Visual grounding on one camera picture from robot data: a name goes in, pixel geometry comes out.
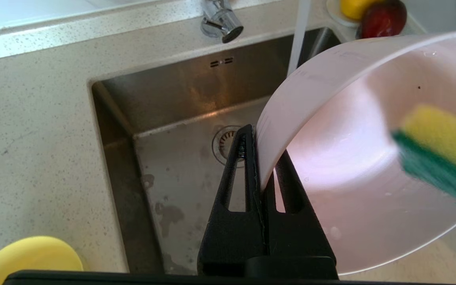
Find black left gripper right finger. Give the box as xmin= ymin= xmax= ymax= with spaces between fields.
xmin=262 ymin=150 xmax=338 ymax=279

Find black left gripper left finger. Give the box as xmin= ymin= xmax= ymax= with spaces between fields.
xmin=198 ymin=124 xmax=269 ymax=276

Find pink plastic bowl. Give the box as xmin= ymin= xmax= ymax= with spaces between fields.
xmin=255 ymin=30 xmax=456 ymax=275

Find yellow green sponge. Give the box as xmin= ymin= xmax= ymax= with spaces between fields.
xmin=392 ymin=104 xmax=456 ymax=212

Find chrome gooseneck faucet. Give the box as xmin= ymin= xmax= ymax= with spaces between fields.
xmin=200 ymin=0 xmax=244 ymax=44

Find stainless steel sink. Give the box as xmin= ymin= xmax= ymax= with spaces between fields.
xmin=91 ymin=27 xmax=343 ymax=276

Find round metal drain strainer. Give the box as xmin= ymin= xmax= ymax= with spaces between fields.
xmin=212 ymin=126 xmax=245 ymax=167

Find yellow plastic bowl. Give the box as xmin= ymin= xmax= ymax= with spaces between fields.
xmin=0 ymin=236 xmax=84 ymax=274

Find running water stream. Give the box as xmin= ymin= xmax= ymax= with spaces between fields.
xmin=287 ymin=0 xmax=312 ymax=76

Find dark red apple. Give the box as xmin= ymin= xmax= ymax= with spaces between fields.
xmin=361 ymin=0 xmax=407 ymax=39

